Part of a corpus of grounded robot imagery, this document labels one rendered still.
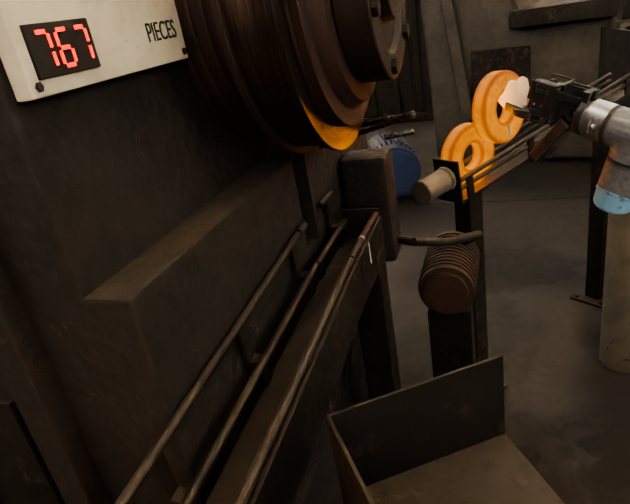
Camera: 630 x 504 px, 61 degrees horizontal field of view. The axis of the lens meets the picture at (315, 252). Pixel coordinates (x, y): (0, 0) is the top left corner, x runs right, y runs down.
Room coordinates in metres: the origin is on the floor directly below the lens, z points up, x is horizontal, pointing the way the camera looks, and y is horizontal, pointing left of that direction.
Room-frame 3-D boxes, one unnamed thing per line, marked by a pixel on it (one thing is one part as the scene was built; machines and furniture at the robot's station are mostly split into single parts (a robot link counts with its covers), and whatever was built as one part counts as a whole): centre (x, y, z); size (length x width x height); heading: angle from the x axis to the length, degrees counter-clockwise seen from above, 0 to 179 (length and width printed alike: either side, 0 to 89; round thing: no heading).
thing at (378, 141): (3.12, -0.52, 0.17); 0.57 x 0.31 x 0.34; 178
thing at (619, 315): (1.26, -0.83, 0.26); 0.12 x 0.12 x 0.52
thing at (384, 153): (1.10, -0.14, 0.68); 0.11 x 0.08 x 0.24; 68
